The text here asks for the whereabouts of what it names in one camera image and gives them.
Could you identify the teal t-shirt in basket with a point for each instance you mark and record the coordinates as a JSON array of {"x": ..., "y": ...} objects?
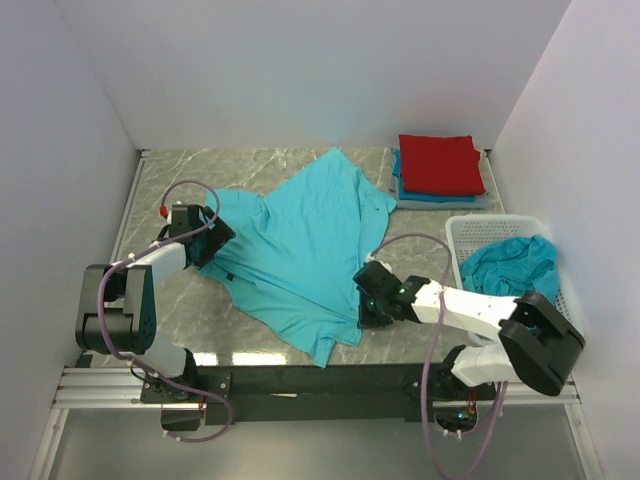
[{"x": 513, "y": 267}]

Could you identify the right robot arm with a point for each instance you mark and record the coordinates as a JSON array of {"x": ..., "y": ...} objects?
[{"x": 529, "y": 339}]

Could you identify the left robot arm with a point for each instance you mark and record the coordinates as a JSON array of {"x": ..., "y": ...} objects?
[{"x": 117, "y": 307}]

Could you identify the red folded t-shirt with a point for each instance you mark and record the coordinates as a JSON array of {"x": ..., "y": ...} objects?
[{"x": 440, "y": 166}]

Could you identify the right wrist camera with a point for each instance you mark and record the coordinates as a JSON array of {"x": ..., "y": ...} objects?
[{"x": 370, "y": 258}]

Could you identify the black base beam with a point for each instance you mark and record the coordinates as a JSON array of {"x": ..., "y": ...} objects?
[{"x": 290, "y": 393}]

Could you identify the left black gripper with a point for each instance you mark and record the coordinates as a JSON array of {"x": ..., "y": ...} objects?
[{"x": 219, "y": 234}]

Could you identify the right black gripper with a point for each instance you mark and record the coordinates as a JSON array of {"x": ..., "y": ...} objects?
[{"x": 366, "y": 319}]

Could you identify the white plastic basket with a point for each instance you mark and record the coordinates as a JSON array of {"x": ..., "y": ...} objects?
[{"x": 467, "y": 233}]

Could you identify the aluminium rail frame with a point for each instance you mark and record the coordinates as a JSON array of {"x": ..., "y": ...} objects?
[{"x": 101, "y": 381}]

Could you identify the grey-blue folded t-shirt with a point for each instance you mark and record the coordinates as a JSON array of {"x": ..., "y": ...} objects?
[{"x": 481, "y": 203}]

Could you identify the light blue t-shirt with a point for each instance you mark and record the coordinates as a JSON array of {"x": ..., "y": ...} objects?
[{"x": 296, "y": 250}]

